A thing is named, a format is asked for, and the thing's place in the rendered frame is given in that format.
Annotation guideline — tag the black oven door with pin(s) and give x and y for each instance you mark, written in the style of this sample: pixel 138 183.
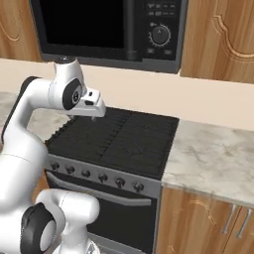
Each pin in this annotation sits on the black oven door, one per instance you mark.
pixel 125 225

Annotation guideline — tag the black microwave oven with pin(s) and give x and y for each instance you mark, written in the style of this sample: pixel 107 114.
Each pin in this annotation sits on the black microwave oven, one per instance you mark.
pixel 178 20

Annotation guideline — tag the wooden wall cupboard door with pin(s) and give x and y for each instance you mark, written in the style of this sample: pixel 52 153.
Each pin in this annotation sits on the wooden wall cupboard door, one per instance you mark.
pixel 16 29
pixel 218 36

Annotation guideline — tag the black stove knob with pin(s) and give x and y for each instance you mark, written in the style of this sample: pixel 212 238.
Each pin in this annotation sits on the black stove knob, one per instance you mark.
pixel 120 182
pixel 54 165
pixel 86 173
pixel 138 187
pixel 102 177
pixel 70 169

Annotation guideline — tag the black microwave dial knob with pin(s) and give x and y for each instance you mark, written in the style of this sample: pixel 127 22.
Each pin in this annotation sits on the black microwave dial knob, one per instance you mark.
pixel 161 34

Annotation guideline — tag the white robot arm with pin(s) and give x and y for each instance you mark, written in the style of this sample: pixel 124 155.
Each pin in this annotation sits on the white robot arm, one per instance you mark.
pixel 23 158

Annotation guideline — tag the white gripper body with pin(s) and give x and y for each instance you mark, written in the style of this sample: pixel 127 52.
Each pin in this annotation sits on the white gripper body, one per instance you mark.
pixel 92 110

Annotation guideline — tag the black microwave door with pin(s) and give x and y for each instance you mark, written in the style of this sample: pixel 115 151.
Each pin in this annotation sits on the black microwave door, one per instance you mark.
pixel 82 23

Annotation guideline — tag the wooden base cupboard door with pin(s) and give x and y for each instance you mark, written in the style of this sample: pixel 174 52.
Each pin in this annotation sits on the wooden base cupboard door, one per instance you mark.
pixel 188 225
pixel 246 243

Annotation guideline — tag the black and steel stove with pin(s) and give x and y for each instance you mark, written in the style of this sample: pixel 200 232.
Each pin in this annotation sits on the black and steel stove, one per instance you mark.
pixel 132 142

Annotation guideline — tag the wooden base cupboard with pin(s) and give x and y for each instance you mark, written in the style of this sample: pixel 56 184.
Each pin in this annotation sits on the wooden base cupboard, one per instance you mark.
pixel 41 187

